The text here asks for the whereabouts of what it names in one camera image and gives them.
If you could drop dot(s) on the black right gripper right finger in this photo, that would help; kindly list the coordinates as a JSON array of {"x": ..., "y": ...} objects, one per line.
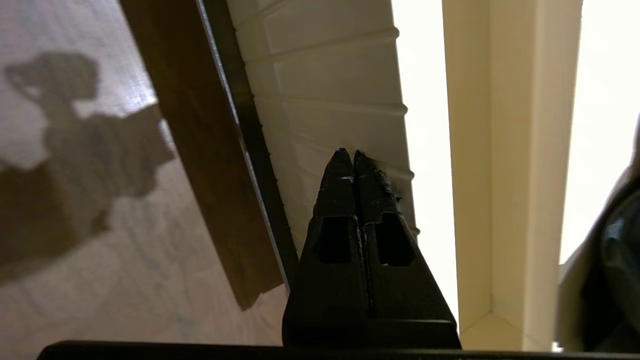
[{"x": 405, "y": 295}]

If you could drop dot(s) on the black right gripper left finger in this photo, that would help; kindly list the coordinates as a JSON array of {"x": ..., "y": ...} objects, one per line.
[{"x": 325, "y": 290}]

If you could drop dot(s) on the black umbrella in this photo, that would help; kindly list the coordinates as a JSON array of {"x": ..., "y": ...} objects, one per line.
[{"x": 615, "y": 260}]

